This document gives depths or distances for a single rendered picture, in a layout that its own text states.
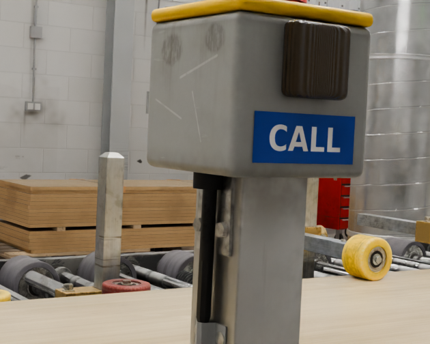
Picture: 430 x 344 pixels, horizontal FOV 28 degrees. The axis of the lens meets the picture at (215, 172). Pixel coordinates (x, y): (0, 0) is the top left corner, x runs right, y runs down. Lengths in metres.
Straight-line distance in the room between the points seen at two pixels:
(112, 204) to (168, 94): 1.19
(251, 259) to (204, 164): 0.05
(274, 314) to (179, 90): 0.10
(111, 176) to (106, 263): 0.16
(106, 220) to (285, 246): 1.19
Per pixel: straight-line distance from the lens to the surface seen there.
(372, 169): 4.81
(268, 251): 0.36
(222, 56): 0.33
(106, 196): 1.54
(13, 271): 1.95
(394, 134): 4.78
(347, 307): 1.36
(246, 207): 0.35
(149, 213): 7.09
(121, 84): 8.15
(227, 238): 0.36
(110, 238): 1.55
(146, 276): 2.08
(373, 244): 1.60
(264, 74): 0.33
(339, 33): 0.35
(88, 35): 8.24
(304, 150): 0.35
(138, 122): 8.46
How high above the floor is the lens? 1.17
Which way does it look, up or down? 3 degrees down
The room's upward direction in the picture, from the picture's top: 3 degrees clockwise
